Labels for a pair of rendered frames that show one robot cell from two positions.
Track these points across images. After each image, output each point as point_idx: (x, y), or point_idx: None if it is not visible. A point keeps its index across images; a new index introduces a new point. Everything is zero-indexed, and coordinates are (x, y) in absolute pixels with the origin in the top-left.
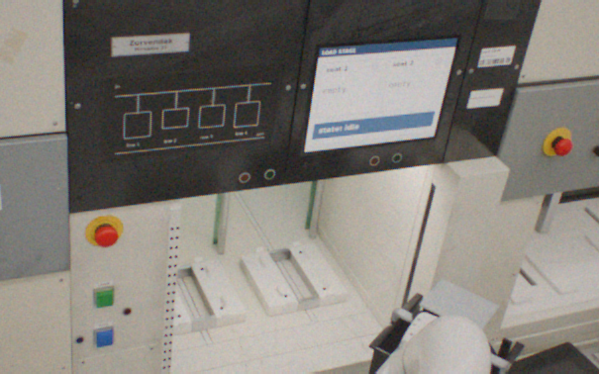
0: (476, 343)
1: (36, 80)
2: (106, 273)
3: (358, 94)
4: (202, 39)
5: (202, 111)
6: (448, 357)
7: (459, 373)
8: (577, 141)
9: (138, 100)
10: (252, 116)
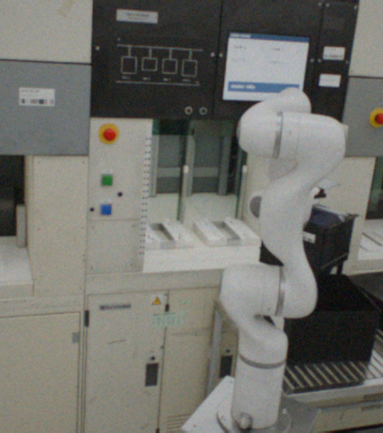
0: (300, 91)
1: (77, 29)
2: (108, 164)
3: (253, 65)
4: (164, 16)
5: (164, 62)
6: (283, 94)
7: (289, 96)
8: None
9: (129, 49)
10: (193, 69)
